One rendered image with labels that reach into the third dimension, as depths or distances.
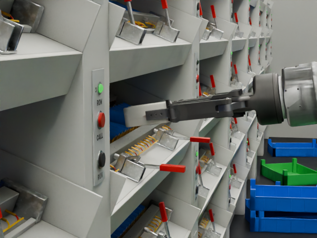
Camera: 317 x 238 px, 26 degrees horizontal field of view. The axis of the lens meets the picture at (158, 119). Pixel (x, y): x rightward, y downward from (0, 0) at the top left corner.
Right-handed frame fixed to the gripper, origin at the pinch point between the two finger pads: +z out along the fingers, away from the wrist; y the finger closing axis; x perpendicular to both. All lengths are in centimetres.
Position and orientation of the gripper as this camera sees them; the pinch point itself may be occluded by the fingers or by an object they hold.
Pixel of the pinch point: (148, 114)
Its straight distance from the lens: 105.2
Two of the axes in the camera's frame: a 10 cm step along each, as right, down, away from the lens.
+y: -2.2, 1.1, -9.7
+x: 1.4, 9.9, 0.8
